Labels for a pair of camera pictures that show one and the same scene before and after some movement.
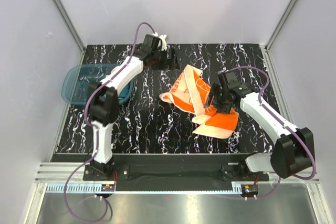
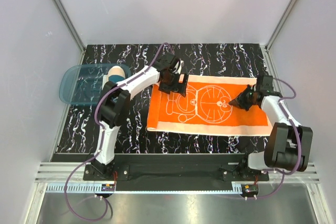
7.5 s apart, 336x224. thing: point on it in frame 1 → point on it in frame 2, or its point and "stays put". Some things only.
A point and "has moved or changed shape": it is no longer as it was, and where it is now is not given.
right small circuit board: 250,189 stays put
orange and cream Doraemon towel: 188,93 has moved or changed shape
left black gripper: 170,57 → 174,86
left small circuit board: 107,188 stays put
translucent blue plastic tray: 77,77 stays put
